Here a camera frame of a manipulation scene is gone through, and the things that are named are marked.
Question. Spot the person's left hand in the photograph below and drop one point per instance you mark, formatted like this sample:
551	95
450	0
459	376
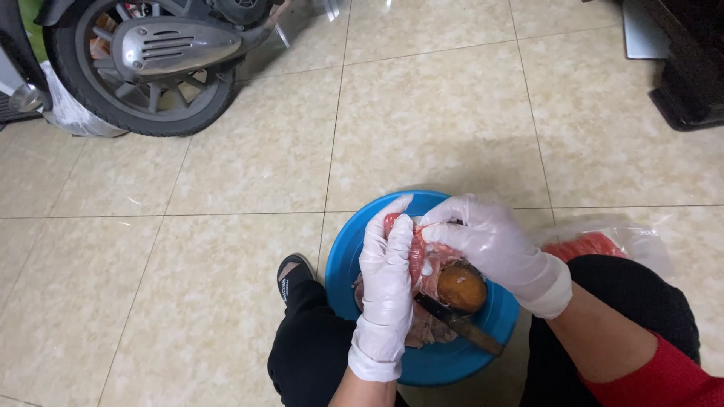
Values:
387	294

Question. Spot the clear plastic bag of meat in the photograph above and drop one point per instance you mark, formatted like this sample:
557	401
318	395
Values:
599	246

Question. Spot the round wooden chopping block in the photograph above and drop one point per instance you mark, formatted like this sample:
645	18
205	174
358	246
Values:
462	288

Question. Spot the blue plastic basin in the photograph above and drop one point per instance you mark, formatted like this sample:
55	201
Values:
350	265

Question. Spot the motor scooter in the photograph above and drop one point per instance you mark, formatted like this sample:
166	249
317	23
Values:
152	56

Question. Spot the pile of cut meat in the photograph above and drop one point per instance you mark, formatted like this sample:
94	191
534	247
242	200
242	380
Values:
430	333

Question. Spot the black sandal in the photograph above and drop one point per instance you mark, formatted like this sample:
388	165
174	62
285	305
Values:
293	277

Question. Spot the person's right hand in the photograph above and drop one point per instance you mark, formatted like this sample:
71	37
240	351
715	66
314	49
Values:
498	248

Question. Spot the raw red meat piece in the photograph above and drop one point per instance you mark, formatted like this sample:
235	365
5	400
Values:
421	254

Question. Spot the person's right fingers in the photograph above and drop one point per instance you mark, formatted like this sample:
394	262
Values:
444	226

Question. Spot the grey metal panel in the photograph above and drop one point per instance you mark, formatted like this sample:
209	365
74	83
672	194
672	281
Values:
645	31

